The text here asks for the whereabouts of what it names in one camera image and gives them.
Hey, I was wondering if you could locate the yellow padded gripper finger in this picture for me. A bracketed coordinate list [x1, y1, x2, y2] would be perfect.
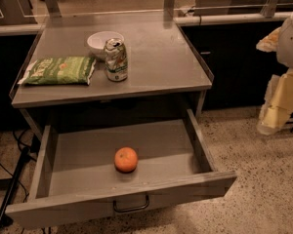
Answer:
[256, 27, 280, 53]
[257, 68, 293, 136]

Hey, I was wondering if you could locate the orange fruit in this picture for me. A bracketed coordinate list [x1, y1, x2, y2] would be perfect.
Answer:
[114, 147, 138, 173]

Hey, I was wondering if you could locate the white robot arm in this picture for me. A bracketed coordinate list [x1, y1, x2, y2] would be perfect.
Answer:
[256, 12, 293, 136]

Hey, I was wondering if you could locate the grey cabinet counter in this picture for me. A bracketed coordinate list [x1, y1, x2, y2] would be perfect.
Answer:
[12, 10, 213, 137]

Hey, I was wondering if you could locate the grey open drawer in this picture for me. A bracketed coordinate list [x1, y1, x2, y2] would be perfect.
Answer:
[6, 112, 236, 229]

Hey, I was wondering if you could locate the green white soda can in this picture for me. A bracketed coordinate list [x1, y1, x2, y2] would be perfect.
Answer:
[104, 38, 128, 82]

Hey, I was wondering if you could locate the white ceramic bowl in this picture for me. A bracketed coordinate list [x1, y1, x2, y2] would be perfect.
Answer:
[87, 31, 124, 60]

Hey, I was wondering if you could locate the green chip bag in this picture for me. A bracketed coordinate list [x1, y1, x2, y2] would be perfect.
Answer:
[18, 57, 97, 85]

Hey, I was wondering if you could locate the black stand leg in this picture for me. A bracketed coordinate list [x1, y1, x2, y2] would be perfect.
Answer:
[0, 147, 29, 229]

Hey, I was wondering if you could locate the black drawer handle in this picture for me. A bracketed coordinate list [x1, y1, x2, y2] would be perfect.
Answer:
[113, 194, 149, 214]

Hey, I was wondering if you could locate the black floor cable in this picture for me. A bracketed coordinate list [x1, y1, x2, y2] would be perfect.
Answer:
[0, 129, 40, 204]

